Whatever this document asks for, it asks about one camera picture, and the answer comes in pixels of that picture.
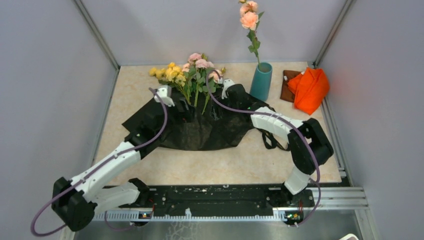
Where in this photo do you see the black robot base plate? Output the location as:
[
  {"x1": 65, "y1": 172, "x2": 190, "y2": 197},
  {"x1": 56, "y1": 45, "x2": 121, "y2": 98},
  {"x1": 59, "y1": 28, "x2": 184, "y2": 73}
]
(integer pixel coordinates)
[{"x1": 118, "y1": 180, "x2": 316, "y2": 219}]

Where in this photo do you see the aluminium frame post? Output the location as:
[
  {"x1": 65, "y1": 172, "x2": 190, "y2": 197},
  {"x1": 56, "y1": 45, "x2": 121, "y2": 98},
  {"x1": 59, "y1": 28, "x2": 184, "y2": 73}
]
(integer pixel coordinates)
[
  {"x1": 72, "y1": 0, "x2": 121, "y2": 71},
  {"x1": 311, "y1": 0, "x2": 357, "y2": 69}
]

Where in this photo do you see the right aluminium frame post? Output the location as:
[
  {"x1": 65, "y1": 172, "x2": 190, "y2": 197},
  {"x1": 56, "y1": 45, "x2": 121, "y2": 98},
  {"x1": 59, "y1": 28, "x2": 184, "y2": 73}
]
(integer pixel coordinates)
[{"x1": 311, "y1": 0, "x2": 357, "y2": 69}]

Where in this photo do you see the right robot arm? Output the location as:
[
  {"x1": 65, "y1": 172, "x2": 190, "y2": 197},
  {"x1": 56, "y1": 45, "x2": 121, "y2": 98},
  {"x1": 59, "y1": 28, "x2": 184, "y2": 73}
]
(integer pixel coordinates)
[{"x1": 221, "y1": 79, "x2": 334, "y2": 206}]

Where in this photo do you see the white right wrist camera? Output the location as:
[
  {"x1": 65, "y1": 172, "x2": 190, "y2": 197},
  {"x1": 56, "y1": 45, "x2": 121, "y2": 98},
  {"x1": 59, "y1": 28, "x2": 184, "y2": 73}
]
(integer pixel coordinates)
[{"x1": 221, "y1": 78, "x2": 235, "y2": 99}]

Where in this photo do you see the grey cable duct rail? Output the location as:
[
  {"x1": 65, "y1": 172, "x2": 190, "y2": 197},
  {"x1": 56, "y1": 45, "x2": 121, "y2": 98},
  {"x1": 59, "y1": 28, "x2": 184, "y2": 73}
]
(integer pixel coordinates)
[{"x1": 92, "y1": 210, "x2": 301, "y2": 223}]

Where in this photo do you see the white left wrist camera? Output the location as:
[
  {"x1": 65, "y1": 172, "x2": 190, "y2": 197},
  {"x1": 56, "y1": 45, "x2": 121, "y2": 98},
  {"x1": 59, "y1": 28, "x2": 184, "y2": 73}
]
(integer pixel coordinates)
[{"x1": 153, "y1": 85, "x2": 175, "y2": 107}]

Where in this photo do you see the yellow flower bunch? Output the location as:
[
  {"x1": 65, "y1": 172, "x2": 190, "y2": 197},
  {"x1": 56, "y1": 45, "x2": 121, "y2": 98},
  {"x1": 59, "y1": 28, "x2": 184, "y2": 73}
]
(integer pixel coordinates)
[{"x1": 148, "y1": 62, "x2": 192, "y2": 104}]

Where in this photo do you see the orange cloth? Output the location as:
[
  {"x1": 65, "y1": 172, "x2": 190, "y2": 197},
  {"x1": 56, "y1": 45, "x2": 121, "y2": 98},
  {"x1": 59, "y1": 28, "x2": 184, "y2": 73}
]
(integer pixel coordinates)
[{"x1": 288, "y1": 67, "x2": 330, "y2": 115}]

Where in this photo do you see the black ribbon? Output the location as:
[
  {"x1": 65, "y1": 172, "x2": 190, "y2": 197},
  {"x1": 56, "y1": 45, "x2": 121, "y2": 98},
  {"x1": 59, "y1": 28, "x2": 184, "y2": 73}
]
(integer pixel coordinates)
[{"x1": 257, "y1": 128, "x2": 290, "y2": 152}]

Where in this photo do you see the brown cloth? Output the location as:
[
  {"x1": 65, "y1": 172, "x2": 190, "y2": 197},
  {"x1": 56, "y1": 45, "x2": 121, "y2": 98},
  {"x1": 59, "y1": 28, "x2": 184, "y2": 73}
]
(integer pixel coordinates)
[{"x1": 280, "y1": 70, "x2": 301, "y2": 103}]

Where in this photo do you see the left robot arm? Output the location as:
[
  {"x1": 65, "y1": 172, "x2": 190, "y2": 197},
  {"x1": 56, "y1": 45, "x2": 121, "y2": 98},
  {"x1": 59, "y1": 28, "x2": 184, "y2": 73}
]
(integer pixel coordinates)
[{"x1": 51, "y1": 97, "x2": 195, "y2": 232}]

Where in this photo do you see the peach rose stem in vase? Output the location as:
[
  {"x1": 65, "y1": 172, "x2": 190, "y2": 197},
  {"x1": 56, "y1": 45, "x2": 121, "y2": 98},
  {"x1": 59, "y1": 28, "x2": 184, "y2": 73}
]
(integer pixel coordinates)
[{"x1": 238, "y1": 0, "x2": 264, "y2": 64}]

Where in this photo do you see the teal ceramic vase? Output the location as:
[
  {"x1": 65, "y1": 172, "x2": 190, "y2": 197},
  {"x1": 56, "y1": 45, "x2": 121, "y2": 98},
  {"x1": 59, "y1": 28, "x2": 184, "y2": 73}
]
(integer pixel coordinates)
[{"x1": 249, "y1": 62, "x2": 273, "y2": 102}]

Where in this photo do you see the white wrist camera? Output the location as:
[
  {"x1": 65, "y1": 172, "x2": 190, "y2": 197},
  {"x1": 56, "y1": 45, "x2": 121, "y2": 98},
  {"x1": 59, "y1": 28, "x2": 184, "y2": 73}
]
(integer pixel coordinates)
[
  {"x1": 221, "y1": 78, "x2": 235, "y2": 99},
  {"x1": 153, "y1": 85, "x2": 175, "y2": 107}
]

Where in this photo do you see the pink flower bunch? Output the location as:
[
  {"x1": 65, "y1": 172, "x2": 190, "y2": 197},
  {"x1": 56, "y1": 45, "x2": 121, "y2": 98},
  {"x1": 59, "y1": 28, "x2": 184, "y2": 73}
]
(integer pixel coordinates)
[{"x1": 181, "y1": 52, "x2": 227, "y2": 114}]

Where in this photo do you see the left aluminium frame post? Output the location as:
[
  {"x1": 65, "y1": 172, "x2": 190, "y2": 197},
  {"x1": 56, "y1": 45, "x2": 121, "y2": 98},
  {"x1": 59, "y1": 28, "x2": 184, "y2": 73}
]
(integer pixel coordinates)
[{"x1": 72, "y1": 0, "x2": 121, "y2": 71}]

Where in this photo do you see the black wrapping paper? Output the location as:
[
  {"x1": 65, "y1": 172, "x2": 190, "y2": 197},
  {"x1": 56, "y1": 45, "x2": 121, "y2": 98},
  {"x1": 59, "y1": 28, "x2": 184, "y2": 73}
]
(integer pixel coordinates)
[{"x1": 122, "y1": 91, "x2": 254, "y2": 151}]

